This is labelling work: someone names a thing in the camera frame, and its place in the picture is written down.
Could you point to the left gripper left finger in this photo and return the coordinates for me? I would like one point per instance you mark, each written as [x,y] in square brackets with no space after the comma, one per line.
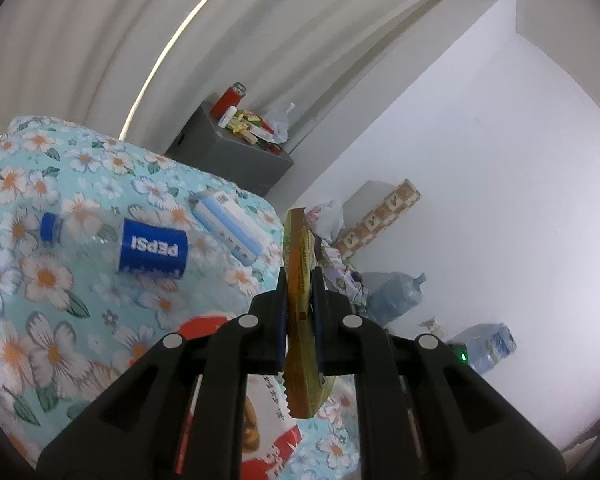
[177,412]

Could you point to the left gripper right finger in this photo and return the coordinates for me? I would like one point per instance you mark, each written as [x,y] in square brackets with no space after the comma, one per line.
[422,412]

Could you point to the red white food bag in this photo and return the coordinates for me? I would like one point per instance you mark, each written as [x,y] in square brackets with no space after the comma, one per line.
[269,435]

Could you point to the yellow snack packet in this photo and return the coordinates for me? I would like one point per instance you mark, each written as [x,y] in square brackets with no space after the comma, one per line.
[306,389]

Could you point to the packaged water bottles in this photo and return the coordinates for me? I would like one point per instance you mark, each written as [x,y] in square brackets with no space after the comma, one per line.
[483,346]

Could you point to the large water jug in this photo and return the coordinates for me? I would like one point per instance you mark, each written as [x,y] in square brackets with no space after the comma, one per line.
[392,295]

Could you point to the Pepsi plastic bottle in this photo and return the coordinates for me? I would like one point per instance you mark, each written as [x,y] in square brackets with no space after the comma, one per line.
[124,246]

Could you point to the floral blue bed sheet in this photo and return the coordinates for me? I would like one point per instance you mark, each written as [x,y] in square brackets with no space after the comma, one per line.
[70,322]

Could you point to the blue white tissue box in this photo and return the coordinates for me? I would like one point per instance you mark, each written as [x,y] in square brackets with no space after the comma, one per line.
[219,214]

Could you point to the patterned rolled mat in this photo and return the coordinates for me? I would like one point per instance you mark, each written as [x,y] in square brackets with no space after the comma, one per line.
[370,211]

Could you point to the white plastic bag floor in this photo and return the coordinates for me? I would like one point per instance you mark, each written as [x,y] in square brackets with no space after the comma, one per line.
[326,221]

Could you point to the grey bedside cabinet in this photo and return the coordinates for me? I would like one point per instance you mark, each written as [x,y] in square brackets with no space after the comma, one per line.
[202,144]

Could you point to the yellow snack wrappers pile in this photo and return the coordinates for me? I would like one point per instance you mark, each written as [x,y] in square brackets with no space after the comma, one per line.
[242,122]

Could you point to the white small bottle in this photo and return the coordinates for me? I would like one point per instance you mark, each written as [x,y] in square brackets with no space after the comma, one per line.
[227,116]

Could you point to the white plastic bag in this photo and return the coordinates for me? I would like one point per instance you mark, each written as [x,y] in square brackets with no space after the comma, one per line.
[278,119]

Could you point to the red thermos bottle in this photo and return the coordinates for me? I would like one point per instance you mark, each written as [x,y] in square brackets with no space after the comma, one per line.
[231,97]

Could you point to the grey window curtain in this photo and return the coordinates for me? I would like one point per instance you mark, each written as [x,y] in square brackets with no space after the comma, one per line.
[137,69]

